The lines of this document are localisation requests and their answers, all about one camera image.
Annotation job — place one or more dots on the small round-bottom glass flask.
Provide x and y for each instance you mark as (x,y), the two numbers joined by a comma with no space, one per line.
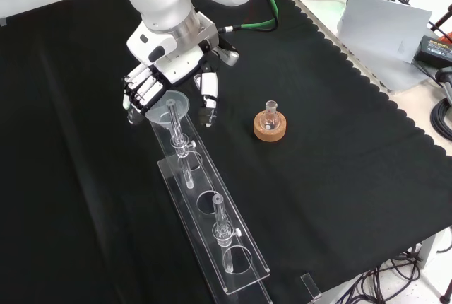
(270,118)

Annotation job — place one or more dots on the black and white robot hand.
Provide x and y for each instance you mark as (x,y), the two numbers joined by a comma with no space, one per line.
(176,67)

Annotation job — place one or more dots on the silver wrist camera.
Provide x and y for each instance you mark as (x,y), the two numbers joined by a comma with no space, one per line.
(230,57)

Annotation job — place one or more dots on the white card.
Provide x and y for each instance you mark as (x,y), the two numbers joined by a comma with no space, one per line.
(381,24)

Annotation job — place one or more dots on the translucent plastic funnel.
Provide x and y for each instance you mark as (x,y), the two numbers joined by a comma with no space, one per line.
(178,100)

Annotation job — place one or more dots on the black tripod leg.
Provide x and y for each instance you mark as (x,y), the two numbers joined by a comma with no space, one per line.
(441,21)

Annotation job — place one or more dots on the black cloth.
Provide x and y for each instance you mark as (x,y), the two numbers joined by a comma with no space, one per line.
(106,176)

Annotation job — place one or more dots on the black power adapter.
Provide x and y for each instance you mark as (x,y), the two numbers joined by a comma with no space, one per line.
(436,49)

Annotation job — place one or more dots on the clear acrylic funnel stand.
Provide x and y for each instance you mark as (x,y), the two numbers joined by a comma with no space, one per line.
(212,184)

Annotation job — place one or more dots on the clear cloth clip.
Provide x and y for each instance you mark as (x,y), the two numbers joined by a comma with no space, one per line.
(310,286)

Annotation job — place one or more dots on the grey tape piece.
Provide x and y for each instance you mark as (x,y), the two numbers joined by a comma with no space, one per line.
(3,21)

